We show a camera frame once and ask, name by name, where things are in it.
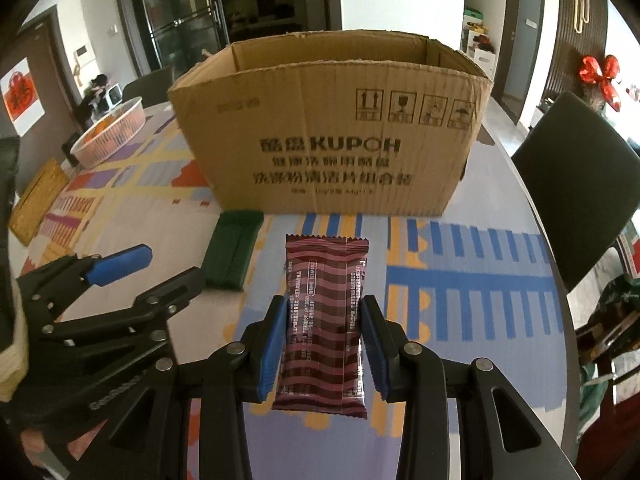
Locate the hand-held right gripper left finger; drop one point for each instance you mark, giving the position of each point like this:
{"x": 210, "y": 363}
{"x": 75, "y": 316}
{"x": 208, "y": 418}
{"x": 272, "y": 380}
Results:
{"x": 270, "y": 345}

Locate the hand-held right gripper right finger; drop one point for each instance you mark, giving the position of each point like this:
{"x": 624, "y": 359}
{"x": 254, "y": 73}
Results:
{"x": 374, "y": 350}

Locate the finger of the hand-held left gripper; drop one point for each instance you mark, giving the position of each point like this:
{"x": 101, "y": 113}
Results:
{"x": 120, "y": 262}
{"x": 185, "y": 282}

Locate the striped maroon snack packet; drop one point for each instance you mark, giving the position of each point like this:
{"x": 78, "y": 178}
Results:
{"x": 322, "y": 320}

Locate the brown cardboard box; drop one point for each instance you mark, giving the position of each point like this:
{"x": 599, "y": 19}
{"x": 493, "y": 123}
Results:
{"x": 325, "y": 110}

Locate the dark green packet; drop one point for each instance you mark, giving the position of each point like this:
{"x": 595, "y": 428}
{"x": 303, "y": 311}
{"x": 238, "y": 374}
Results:
{"x": 230, "y": 250}

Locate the yellow woven mat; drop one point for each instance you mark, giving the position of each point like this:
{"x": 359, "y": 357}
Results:
{"x": 37, "y": 202}

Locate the white plastic basket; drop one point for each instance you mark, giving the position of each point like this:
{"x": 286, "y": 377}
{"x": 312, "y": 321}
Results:
{"x": 107, "y": 132}

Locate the black chair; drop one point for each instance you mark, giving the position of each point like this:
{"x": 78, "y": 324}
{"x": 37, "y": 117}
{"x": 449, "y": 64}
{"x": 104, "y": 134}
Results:
{"x": 147, "y": 85}

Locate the wooden chair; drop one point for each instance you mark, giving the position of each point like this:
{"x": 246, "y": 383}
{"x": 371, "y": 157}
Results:
{"x": 595, "y": 337}

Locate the green patterned cloth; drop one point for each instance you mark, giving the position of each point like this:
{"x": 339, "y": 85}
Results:
{"x": 620, "y": 300}

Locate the dark chair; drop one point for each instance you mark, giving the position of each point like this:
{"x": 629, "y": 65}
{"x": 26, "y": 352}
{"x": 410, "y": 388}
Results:
{"x": 580, "y": 185}

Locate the glass door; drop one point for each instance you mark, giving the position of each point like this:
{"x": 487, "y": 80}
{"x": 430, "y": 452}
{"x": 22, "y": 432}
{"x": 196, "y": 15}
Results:
{"x": 200, "y": 10}

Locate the toy shelf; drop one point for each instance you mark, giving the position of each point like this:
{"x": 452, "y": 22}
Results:
{"x": 477, "y": 45}

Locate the grey door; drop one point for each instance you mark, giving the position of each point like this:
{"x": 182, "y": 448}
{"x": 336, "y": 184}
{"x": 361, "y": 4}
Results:
{"x": 525, "y": 35}

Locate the red foil bow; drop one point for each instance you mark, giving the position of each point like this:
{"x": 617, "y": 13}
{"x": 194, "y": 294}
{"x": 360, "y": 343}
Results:
{"x": 597, "y": 75}

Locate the gold wall ornament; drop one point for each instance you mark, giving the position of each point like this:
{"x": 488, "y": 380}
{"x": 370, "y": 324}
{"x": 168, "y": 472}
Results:
{"x": 581, "y": 10}

